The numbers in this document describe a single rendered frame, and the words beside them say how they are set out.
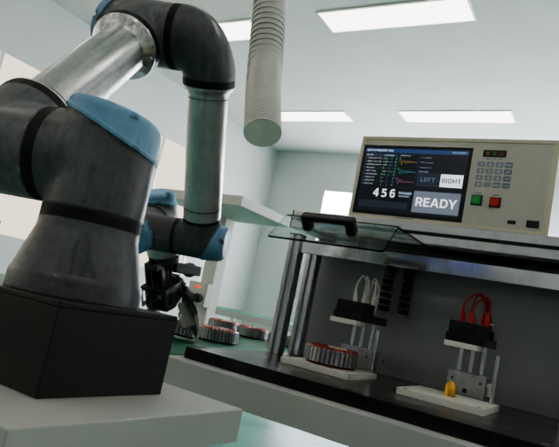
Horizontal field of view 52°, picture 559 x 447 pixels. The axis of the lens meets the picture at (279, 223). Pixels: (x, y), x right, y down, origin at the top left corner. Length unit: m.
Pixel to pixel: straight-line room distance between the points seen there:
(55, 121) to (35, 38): 5.44
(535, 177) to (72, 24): 5.60
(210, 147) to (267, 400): 0.46
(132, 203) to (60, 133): 0.11
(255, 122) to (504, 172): 1.31
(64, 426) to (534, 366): 1.03
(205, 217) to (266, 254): 7.80
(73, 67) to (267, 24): 1.93
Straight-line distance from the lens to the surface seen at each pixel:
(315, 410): 0.92
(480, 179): 1.30
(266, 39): 2.69
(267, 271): 8.85
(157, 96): 7.16
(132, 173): 0.67
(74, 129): 0.68
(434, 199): 1.31
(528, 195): 1.27
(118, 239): 0.66
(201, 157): 1.08
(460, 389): 1.24
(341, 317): 1.22
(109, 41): 0.97
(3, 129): 0.72
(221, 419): 0.70
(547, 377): 1.34
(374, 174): 1.37
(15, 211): 5.97
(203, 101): 1.05
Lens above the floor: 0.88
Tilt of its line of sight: 8 degrees up
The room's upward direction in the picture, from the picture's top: 12 degrees clockwise
